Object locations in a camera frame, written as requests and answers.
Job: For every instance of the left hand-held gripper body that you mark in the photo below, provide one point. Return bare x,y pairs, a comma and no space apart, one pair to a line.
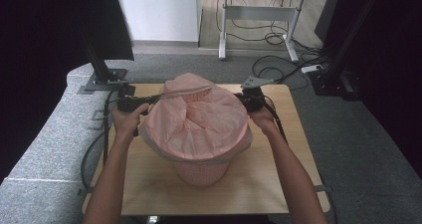
127,101

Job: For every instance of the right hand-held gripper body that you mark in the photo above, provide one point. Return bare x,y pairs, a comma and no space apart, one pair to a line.
253,98

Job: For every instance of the pink plastic bag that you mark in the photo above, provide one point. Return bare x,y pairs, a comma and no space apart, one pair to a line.
199,127

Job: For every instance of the pink plastic mesh basket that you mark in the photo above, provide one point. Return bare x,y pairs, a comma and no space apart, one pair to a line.
202,176

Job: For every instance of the person's left hand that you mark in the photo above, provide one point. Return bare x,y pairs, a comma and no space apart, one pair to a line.
127,124

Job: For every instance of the person's right hand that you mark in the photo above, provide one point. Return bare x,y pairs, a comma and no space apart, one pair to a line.
265,121

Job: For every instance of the black metal stand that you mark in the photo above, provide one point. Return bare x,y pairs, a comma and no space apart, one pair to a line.
335,81
106,76

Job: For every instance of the white power strip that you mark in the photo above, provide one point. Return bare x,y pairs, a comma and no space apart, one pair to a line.
312,68

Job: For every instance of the grey carpeted platform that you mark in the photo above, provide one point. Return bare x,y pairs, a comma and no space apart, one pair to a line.
49,134

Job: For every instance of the black curtain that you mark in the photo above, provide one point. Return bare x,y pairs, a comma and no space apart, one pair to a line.
33,51
398,68

